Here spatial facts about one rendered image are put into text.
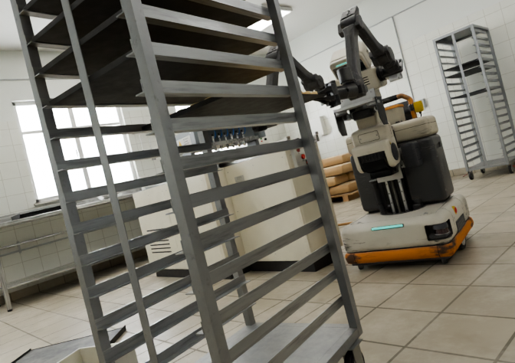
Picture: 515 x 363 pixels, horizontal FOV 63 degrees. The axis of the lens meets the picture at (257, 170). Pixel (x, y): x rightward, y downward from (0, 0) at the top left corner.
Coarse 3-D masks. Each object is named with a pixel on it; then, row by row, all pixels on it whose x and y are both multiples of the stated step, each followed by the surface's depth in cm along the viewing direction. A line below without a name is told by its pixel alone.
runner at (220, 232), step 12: (312, 192) 138; (276, 204) 121; (288, 204) 126; (300, 204) 131; (252, 216) 111; (264, 216) 115; (216, 228) 100; (228, 228) 103; (240, 228) 106; (180, 240) 90; (204, 240) 96; (180, 252) 92
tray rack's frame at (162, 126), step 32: (64, 0) 104; (128, 0) 90; (32, 32) 118; (32, 64) 116; (160, 96) 90; (96, 128) 104; (160, 128) 89; (64, 192) 116; (192, 224) 90; (128, 256) 103; (192, 256) 89; (224, 352) 89; (256, 352) 138; (320, 352) 126
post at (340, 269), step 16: (272, 0) 139; (272, 16) 140; (288, 48) 139; (288, 64) 139; (288, 80) 139; (304, 112) 139; (304, 128) 138; (304, 144) 139; (320, 176) 139; (320, 192) 138; (320, 208) 139; (336, 240) 138; (336, 256) 138; (336, 272) 139; (352, 304) 137; (352, 320) 138
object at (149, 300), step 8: (232, 256) 163; (216, 264) 155; (184, 280) 142; (168, 288) 136; (176, 288) 139; (184, 288) 139; (144, 296) 129; (152, 296) 131; (160, 296) 133; (168, 296) 133; (128, 304) 124; (152, 304) 128; (112, 312) 119; (120, 312) 121; (128, 312) 123; (136, 312) 123; (96, 320) 115; (104, 320) 117; (112, 320) 119; (120, 320) 118; (104, 328) 115
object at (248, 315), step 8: (200, 136) 166; (208, 136) 167; (208, 176) 166; (216, 176) 166; (216, 184) 165; (224, 200) 166; (216, 208) 166; (224, 208) 165; (232, 240) 165; (232, 248) 165; (240, 272) 165; (240, 288) 165; (240, 296) 165; (248, 312) 164; (248, 320) 164
